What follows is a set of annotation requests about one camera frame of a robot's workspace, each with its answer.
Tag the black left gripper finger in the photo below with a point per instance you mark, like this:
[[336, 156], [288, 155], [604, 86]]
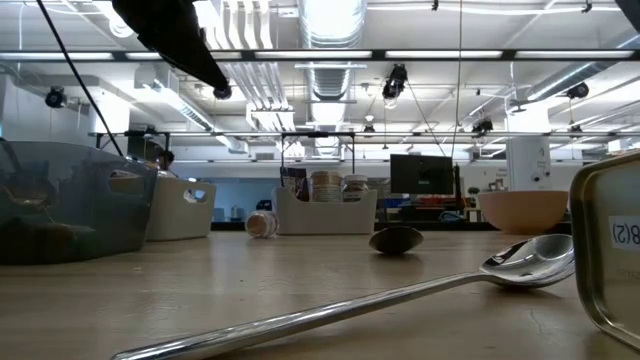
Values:
[[175, 35]]

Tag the dark brown plastic tray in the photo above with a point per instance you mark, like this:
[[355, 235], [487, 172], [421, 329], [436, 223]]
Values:
[[75, 210]]

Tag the spice jar with tan lid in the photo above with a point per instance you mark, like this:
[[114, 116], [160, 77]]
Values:
[[326, 187]]

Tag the spice jar with white lid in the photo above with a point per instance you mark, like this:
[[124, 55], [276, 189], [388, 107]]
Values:
[[356, 189]]

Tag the red and gold tin box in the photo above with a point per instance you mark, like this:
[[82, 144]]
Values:
[[607, 250]]

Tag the black ceiling spotlight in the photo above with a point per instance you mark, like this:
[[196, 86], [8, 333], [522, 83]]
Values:
[[483, 125], [395, 80], [55, 97], [223, 93], [578, 90]]

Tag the person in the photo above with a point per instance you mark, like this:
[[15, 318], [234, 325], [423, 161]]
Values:
[[166, 161]]

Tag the white plastic storage bin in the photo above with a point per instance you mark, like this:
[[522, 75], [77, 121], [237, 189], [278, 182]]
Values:
[[175, 220], [325, 217]]

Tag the small glass jar red label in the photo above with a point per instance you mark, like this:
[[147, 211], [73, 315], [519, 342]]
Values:
[[261, 224]]

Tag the black computer monitor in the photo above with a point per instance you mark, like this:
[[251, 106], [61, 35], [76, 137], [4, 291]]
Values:
[[421, 174]]

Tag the small dark round cup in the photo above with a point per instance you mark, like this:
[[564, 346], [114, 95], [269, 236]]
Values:
[[396, 240]]

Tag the white round pillar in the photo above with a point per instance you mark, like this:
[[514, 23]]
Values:
[[529, 160]]

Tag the salmon pink bowl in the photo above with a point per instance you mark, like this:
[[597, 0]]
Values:
[[522, 212]]

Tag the plain all-metal spoon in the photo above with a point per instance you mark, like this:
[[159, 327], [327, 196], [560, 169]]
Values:
[[530, 262]]

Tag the white rectangular air duct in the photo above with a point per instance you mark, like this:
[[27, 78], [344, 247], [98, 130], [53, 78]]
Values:
[[170, 95]]

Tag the silver round ventilation duct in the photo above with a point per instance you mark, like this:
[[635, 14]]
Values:
[[330, 80], [565, 80]]

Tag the black background frame rig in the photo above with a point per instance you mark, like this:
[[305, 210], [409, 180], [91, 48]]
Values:
[[320, 134]]

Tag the black overhead frame bar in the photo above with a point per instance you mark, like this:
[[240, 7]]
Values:
[[380, 55]]

